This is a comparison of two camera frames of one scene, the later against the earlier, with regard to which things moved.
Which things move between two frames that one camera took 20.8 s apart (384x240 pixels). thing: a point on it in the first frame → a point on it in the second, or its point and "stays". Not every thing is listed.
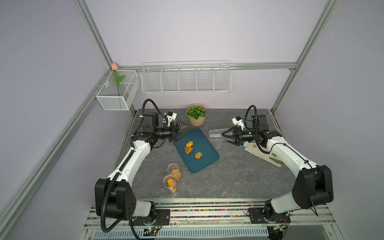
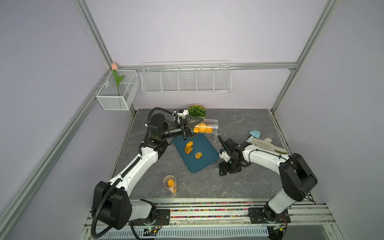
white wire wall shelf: [186, 77] stays
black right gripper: [237, 135] → [223, 169]
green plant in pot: [196, 114] stays
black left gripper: [177, 132] → [186, 127]
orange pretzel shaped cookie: [198, 155] stays
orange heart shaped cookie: [188, 149] stays
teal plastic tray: [195, 149] stays
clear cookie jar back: [173, 169] → [207, 126]
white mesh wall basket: [112, 97] stays
